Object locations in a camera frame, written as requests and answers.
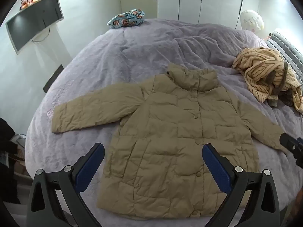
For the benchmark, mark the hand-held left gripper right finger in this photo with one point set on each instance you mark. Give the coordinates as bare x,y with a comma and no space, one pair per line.
216,167

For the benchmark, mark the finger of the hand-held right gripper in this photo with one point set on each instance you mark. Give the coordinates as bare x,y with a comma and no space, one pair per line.
293,146

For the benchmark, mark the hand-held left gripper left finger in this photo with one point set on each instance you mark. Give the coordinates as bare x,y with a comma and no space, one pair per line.
91,165

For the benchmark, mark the khaki puffer jacket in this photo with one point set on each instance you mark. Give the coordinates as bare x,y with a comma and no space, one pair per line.
165,134

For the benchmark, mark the beige striped garment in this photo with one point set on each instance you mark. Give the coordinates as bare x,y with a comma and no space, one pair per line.
258,73

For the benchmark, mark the dark clothing pile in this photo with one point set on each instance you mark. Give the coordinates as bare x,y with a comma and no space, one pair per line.
7,146

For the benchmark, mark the black flat stand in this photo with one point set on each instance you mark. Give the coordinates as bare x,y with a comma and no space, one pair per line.
52,78

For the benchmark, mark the grey padded headboard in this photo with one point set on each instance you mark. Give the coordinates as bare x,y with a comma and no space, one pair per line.
287,48

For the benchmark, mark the purple fleece blanket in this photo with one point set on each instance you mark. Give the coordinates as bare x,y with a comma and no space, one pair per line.
142,52

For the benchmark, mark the white round cushion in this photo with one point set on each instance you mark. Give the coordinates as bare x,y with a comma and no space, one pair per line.
252,21

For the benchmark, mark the blue printed cloth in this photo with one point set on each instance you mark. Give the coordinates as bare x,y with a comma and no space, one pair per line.
125,20

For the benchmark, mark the white wardrobe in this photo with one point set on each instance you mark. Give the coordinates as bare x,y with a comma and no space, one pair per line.
201,0

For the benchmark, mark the wall-mounted television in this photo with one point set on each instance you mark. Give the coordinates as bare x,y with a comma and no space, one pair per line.
33,21

